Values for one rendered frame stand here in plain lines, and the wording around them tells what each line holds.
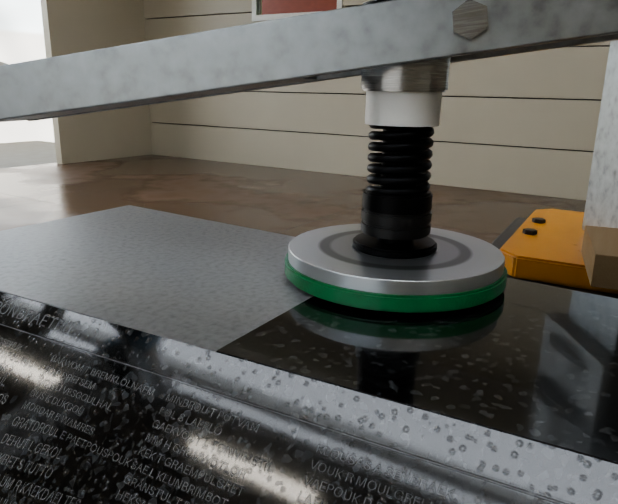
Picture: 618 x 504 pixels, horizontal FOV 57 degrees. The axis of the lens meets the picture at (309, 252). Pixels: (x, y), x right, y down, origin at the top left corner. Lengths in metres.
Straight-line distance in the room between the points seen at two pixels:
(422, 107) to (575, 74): 5.98
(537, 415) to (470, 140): 6.39
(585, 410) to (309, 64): 0.34
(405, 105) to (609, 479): 0.33
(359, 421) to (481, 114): 6.37
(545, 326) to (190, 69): 0.38
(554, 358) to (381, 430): 0.15
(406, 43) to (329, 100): 6.94
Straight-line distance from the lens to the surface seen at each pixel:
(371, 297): 0.49
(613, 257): 0.92
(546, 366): 0.44
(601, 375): 0.45
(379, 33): 0.51
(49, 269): 0.65
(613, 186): 1.21
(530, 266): 1.05
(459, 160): 6.78
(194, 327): 0.47
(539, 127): 6.55
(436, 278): 0.50
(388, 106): 0.53
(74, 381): 0.49
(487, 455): 0.36
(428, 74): 0.53
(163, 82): 0.56
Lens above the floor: 1.05
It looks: 16 degrees down
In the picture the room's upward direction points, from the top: 1 degrees clockwise
